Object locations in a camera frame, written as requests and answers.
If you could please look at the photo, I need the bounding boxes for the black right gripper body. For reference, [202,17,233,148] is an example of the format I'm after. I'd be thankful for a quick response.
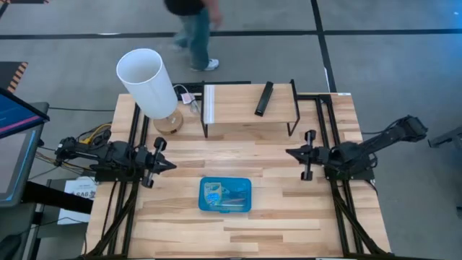
[300,129,331,181]

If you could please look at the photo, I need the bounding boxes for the white lamp cord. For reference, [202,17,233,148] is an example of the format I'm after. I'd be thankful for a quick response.
[173,84,201,115]

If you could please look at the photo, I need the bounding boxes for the wooden shelf with black legs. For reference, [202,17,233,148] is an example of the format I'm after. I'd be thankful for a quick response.
[201,79,302,139]

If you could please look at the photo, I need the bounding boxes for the blue translucent pencil box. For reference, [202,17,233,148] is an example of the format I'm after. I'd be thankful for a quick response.
[198,176,253,214]

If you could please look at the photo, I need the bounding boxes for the person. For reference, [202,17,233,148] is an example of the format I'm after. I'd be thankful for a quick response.
[164,0,223,72]

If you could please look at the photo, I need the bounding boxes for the white lamp with wooden base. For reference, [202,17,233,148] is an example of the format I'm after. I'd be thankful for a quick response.
[115,48,184,136]

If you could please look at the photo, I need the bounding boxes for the white paper sheet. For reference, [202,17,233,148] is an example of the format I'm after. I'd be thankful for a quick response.
[57,176,99,225]

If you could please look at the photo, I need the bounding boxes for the black stapler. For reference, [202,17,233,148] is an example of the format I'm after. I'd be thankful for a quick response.
[254,81,274,117]

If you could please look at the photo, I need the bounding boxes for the orange black striped mat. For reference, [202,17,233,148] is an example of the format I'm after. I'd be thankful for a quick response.
[0,61,29,94]

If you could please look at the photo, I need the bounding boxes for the black aluminium table frame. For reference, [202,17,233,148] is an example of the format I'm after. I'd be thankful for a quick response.
[82,79,394,260]

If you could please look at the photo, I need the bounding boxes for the grey screen with blue edge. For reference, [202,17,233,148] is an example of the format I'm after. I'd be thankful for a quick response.
[0,124,45,209]

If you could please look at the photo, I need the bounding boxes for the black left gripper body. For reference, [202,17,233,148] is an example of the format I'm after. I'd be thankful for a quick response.
[139,136,169,189]

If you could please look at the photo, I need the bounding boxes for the black power strip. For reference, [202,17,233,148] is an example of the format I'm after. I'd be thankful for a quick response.
[175,82,204,102]

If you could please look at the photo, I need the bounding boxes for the yellow cables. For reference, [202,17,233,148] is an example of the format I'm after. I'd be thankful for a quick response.
[34,122,113,171]

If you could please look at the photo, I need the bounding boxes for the large blue display screen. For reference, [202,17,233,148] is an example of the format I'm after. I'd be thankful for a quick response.
[0,86,51,140]

